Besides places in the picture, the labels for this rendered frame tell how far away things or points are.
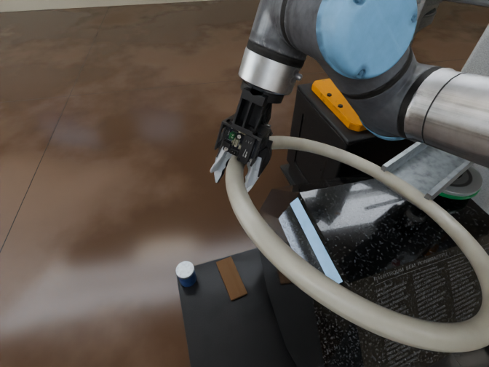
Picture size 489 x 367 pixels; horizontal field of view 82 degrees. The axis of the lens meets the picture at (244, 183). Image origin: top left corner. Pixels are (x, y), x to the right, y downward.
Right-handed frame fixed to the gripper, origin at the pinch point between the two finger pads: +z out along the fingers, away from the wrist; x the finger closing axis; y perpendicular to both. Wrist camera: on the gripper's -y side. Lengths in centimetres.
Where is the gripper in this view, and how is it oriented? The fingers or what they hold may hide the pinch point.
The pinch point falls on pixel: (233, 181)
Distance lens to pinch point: 56.8
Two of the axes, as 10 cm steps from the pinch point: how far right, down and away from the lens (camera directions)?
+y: -3.2, 4.2, -8.5
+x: 9.0, 4.2, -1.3
